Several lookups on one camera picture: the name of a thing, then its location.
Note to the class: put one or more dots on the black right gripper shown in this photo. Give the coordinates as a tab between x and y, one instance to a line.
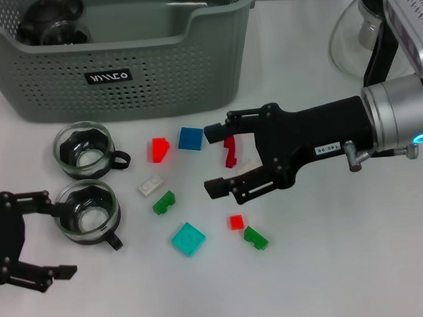
309	132

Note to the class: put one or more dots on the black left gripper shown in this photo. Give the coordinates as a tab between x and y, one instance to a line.
6	240

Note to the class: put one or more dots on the glass teacup black holder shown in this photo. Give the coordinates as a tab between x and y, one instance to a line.
63	33
87	222
84	161

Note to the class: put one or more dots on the grey-green perforated storage bin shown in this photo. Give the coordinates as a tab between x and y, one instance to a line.
157	62

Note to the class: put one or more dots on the dark red brick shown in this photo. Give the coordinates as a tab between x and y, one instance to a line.
229	154

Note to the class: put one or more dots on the white brick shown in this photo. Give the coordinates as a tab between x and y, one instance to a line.
245	167
150	185

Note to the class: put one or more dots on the blue square plate brick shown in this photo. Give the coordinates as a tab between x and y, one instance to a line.
190	138

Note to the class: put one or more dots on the bright red slope brick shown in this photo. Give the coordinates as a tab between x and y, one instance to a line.
158	150

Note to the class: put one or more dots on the small red brick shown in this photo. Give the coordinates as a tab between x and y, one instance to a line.
237	222

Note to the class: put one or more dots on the green brick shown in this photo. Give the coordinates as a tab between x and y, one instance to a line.
162	204
254	237

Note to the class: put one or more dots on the teal square plate brick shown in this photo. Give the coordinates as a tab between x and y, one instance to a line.
188	239

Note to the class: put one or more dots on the dark clay teapot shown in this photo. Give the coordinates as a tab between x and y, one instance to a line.
44	11

